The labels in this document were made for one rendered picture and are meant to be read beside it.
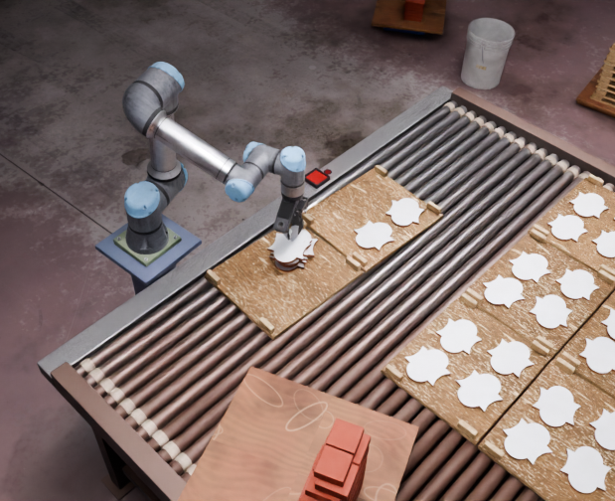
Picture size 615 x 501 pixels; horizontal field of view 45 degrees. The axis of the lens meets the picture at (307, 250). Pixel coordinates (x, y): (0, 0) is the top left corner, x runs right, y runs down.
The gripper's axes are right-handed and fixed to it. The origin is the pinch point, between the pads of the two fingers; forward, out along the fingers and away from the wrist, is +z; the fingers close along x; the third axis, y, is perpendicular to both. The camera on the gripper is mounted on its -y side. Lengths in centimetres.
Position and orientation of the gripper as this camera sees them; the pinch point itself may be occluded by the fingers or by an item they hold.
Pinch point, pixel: (289, 239)
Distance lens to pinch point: 244.6
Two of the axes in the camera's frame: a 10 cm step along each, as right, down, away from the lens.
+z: -0.3, 6.8, 7.3
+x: -9.4, -2.7, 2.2
